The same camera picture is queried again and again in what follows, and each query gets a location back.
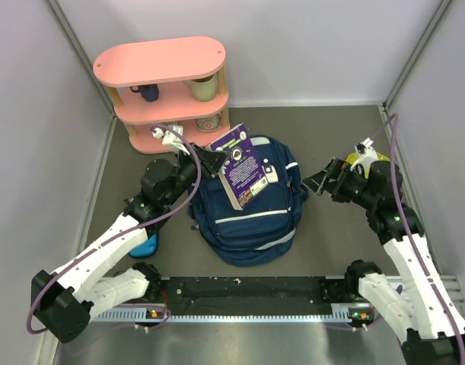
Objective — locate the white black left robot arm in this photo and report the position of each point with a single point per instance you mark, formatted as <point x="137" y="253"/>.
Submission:
<point x="67" y="299"/>

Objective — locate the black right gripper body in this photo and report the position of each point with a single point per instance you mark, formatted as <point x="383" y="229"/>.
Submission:
<point x="349" y="185"/>

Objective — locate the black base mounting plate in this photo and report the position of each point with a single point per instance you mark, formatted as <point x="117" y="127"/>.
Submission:
<point x="251" y="296"/>

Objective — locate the purple card packet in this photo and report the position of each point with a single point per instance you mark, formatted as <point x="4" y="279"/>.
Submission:
<point x="242" y="174"/>

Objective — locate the pink three-tier shelf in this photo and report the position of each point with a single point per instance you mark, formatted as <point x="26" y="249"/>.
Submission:
<point x="167" y="63"/>

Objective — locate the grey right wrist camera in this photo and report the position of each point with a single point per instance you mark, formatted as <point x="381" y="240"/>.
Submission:
<point x="363" y="146"/>

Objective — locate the navy blue student backpack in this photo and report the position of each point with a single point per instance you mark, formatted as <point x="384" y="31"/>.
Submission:
<point x="265" y="229"/>

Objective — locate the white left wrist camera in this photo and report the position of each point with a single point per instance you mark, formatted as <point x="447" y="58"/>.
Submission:
<point x="170" y="140"/>

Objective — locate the aluminium frame rail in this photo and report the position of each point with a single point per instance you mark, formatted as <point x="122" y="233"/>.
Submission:
<point x="452" y="287"/>

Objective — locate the pale green cup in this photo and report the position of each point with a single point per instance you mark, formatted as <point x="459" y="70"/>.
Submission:
<point x="203" y="89"/>

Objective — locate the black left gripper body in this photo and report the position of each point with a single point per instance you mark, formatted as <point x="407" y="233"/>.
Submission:
<point x="187" y="168"/>

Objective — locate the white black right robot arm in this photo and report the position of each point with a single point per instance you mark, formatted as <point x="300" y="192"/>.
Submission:
<point x="427" y="324"/>

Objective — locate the blue dinosaur pencil case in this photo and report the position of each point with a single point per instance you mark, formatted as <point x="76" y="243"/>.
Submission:
<point x="147" y="248"/>

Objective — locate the dark blue mug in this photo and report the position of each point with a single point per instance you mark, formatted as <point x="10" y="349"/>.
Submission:
<point x="149" y="92"/>

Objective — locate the green polka dot plate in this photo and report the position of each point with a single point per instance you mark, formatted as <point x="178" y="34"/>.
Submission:
<point x="361" y="162"/>

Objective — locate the patterned small bowl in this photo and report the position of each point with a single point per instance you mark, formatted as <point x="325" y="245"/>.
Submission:
<point x="208" y="123"/>

